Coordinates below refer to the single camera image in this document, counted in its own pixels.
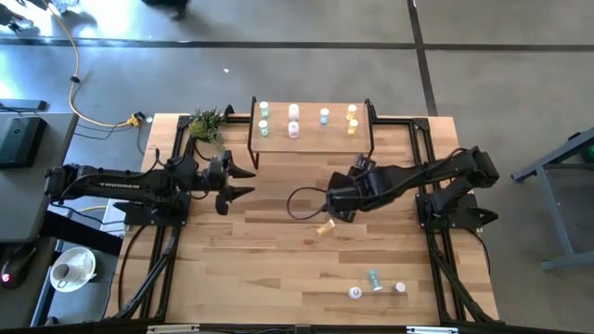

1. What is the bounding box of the black power cable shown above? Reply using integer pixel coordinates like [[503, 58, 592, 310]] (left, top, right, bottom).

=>
[[116, 225, 146, 321]]

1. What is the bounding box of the yellow floor cable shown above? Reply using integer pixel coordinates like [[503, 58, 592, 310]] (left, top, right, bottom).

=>
[[45, 0, 140, 129]]

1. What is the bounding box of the black computer mouse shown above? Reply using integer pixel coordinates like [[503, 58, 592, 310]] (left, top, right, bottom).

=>
[[0, 243, 38, 291]]

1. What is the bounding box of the black desk support bar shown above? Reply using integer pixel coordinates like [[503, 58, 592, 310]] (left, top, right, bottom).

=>
[[39, 209, 125, 257]]

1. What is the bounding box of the grey metal cart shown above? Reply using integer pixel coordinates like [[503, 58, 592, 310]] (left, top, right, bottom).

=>
[[510, 127, 594, 273]]

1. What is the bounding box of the white cup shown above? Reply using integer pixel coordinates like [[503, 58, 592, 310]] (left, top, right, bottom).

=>
[[49, 262, 78, 289]]

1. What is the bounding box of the black aluminium table frame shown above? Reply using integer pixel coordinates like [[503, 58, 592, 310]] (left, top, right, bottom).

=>
[[105, 104, 501, 334]]

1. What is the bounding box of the wooden shelf black frame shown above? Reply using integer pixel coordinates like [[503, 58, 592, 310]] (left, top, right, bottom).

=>
[[247, 96, 376, 171]]

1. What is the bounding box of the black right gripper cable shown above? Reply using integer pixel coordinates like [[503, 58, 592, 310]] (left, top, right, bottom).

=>
[[286, 186, 329, 222]]

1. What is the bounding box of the black flat device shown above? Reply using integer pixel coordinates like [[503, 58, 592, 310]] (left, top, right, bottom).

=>
[[0, 97, 48, 113]]

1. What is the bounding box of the black box device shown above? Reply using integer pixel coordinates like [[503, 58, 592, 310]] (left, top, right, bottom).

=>
[[0, 115, 47, 170]]

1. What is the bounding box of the potted green succulent plant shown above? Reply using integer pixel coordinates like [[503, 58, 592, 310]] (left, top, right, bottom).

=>
[[187, 106, 232, 161]]

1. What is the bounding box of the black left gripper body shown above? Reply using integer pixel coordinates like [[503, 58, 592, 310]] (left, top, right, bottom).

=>
[[194, 148, 234, 208]]

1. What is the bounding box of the silver metal bracket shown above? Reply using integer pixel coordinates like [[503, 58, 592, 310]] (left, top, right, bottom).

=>
[[147, 324, 200, 334], [407, 326, 460, 334]]

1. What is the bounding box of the grey side desk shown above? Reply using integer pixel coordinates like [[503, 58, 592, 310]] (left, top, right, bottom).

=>
[[0, 109, 80, 245]]

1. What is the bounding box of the crumpled white napkin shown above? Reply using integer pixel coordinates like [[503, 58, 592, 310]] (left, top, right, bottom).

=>
[[69, 250, 94, 279]]

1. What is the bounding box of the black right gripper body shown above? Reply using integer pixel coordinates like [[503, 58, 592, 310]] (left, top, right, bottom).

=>
[[324, 167, 381, 215]]

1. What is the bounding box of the crumpled clear plastic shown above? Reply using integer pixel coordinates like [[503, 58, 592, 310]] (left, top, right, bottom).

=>
[[48, 0, 83, 14]]

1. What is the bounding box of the black floor equipment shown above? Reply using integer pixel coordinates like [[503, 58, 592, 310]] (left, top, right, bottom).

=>
[[0, 2, 33, 34]]

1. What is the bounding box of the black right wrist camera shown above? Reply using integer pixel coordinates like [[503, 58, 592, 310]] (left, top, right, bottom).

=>
[[353, 154, 378, 176]]

